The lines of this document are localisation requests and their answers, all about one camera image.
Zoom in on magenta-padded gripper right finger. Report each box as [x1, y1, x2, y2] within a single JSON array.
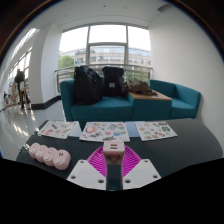
[[122, 147, 162, 191]]

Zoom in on sticker sheet with red items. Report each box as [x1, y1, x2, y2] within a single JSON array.
[[37, 120, 77, 140]]

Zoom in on brown jacket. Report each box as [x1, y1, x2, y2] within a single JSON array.
[[122, 78, 158, 97]]

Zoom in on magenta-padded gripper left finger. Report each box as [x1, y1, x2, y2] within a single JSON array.
[[66, 147, 108, 191]]

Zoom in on wooden sofa table top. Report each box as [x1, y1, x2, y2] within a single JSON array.
[[128, 90, 173, 102]]

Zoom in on black backpack with white label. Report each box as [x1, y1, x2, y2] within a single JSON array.
[[101, 66, 126, 98]]

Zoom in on person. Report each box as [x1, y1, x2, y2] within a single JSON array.
[[13, 68, 27, 109]]

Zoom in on large colourful sticker sheet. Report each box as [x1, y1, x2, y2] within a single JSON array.
[[79, 121, 131, 143]]

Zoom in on small pink charger block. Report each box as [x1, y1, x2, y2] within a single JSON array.
[[102, 141, 126, 167]]

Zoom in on sticker sheet with green items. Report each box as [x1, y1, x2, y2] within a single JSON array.
[[134, 120, 178, 142]]

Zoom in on metal balcony railing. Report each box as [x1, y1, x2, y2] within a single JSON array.
[[54, 63, 154, 93]]

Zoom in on teal sofa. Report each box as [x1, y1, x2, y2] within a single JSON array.
[[59, 78, 202, 123]]

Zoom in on large black backpack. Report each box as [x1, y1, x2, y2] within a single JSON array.
[[73, 65, 104, 106]]

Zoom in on pink power strip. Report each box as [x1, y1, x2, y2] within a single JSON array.
[[28, 142, 72, 171]]

